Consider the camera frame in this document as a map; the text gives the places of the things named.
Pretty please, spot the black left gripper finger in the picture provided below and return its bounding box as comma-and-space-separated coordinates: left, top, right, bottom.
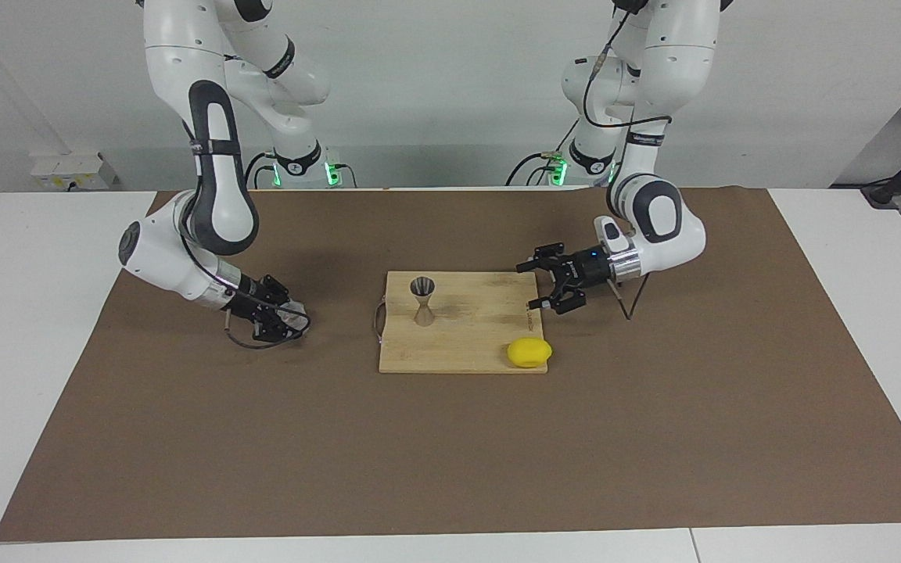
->
526, 289, 587, 316
516, 243, 569, 274

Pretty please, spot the clear plastic cup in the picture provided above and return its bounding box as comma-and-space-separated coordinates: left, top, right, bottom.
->
277, 300, 311, 337

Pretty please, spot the metal jigger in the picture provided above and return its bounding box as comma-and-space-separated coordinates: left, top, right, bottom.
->
409, 276, 437, 327

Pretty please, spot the yellow lemon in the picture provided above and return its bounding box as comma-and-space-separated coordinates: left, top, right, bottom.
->
507, 337, 554, 368

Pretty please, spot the wooden cutting board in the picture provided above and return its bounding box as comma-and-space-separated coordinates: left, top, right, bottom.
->
373, 271, 549, 375

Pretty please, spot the brown table mat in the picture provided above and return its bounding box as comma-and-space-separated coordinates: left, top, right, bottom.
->
0, 186, 901, 543

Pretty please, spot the white socket box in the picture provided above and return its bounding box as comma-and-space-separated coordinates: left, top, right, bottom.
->
31, 152, 117, 191

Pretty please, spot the black stand leg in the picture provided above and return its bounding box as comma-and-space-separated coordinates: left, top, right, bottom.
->
834, 125, 901, 208

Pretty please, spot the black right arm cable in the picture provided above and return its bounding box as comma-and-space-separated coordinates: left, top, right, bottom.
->
183, 117, 312, 351

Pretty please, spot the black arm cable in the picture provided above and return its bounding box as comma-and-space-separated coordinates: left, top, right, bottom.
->
183, 117, 312, 351
582, 0, 674, 321

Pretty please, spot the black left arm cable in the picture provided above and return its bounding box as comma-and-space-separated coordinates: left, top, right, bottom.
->
582, 0, 674, 321

